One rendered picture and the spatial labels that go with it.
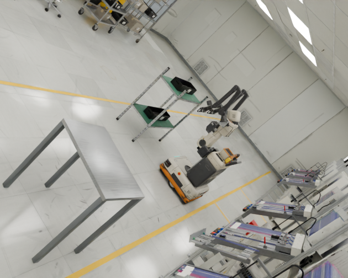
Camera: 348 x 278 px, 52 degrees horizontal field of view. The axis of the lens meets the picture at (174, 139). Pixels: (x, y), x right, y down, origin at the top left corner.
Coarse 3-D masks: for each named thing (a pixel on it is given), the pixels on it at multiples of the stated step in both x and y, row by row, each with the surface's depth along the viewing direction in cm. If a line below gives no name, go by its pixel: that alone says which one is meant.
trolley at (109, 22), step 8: (88, 0) 716; (104, 0) 729; (80, 8) 723; (88, 8) 718; (96, 8) 769; (112, 8) 731; (120, 8) 783; (96, 16) 737; (96, 24) 720; (112, 24) 774
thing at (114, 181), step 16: (64, 128) 258; (80, 128) 262; (96, 128) 280; (48, 144) 263; (80, 144) 247; (96, 144) 263; (112, 144) 282; (32, 160) 268; (96, 160) 249; (112, 160) 265; (16, 176) 274; (96, 176) 235; (112, 176) 250; (128, 176) 267; (112, 192) 237; (128, 192) 252; (96, 208) 232; (128, 208) 267; (112, 224) 277
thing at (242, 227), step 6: (234, 222) 385; (234, 228) 363; (240, 228) 365; (246, 228) 367; (252, 228) 370; (258, 228) 372; (264, 228) 375; (258, 234) 353; (264, 234) 353; (270, 234) 355; (276, 234) 358
